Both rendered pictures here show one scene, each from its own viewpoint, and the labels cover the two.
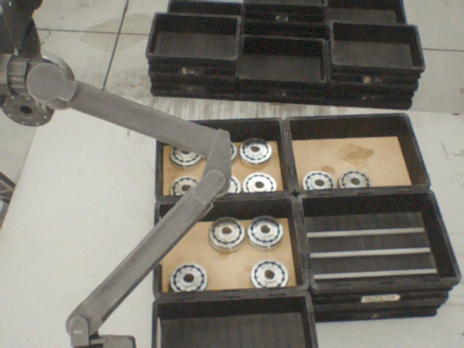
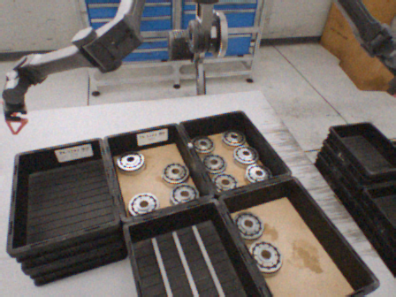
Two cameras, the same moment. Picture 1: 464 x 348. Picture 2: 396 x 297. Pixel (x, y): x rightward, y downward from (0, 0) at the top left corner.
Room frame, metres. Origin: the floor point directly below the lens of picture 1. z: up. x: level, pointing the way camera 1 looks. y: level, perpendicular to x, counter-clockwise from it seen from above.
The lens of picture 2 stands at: (0.72, -0.70, 1.68)
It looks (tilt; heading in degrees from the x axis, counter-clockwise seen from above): 43 degrees down; 71
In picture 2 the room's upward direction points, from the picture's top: 4 degrees clockwise
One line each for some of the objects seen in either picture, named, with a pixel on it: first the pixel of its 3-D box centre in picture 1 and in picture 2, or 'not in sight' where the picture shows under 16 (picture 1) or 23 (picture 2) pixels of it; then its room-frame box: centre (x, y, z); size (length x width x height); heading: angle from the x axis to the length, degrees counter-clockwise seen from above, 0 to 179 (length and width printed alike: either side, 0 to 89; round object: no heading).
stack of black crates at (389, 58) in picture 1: (366, 81); not in sight; (2.04, -0.63, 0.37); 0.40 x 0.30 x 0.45; 87
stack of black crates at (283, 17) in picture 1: (281, 22); not in sight; (2.46, -0.25, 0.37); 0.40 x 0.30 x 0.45; 87
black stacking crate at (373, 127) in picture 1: (351, 163); (285, 247); (1.14, -0.37, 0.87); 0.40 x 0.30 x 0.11; 94
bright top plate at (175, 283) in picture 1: (188, 279); (131, 160); (0.74, 0.11, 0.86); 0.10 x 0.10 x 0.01
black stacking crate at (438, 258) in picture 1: (370, 247); (193, 280); (0.84, -0.39, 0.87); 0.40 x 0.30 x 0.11; 94
